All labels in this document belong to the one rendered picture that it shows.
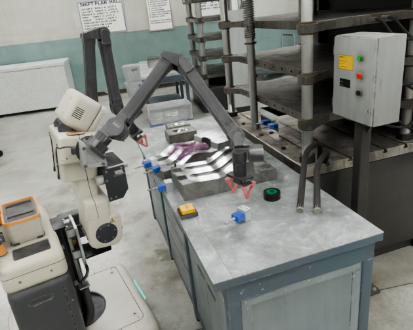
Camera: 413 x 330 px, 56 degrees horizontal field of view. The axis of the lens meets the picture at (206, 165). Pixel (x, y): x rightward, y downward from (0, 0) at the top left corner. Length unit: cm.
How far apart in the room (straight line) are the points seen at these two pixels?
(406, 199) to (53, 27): 777
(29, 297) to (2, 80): 704
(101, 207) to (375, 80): 137
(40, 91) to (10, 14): 174
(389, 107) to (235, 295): 112
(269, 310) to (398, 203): 142
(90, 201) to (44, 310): 49
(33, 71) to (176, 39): 304
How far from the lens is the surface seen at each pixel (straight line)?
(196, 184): 187
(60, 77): 831
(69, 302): 186
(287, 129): 262
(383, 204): 267
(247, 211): 166
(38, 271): 174
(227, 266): 144
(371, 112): 193
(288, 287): 156
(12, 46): 931
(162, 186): 199
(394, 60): 194
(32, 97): 849
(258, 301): 153
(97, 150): 158
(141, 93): 162
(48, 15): 910
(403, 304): 258
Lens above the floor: 167
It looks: 23 degrees down
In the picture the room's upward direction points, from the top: 6 degrees counter-clockwise
